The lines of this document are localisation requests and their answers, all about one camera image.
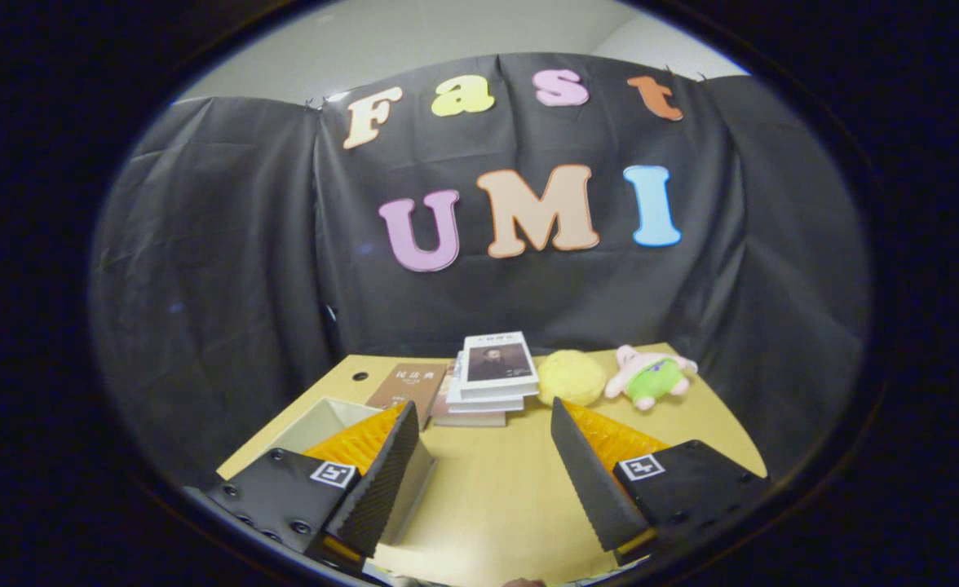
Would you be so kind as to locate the grey fabric storage box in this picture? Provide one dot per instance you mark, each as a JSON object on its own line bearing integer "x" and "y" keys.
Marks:
{"x": 316, "y": 420}

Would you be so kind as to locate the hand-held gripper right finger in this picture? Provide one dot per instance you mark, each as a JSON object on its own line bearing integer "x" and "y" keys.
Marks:
{"x": 585, "y": 481}

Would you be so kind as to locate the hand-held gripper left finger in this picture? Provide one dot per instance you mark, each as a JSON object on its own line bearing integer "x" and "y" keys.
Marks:
{"x": 377, "y": 481}

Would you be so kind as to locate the yellow plush toy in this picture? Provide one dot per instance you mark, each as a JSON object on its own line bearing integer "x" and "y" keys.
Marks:
{"x": 571, "y": 377}

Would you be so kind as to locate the white portrait cover book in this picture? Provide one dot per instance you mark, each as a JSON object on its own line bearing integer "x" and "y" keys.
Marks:
{"x": 496, "y": 363}

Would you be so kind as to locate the pink and green plush toy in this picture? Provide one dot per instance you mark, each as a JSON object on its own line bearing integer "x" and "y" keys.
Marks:
{"x": 651, "y": 379}

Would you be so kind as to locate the brown book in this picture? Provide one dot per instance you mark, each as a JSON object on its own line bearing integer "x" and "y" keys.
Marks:
{"x": 406, "y": 387}

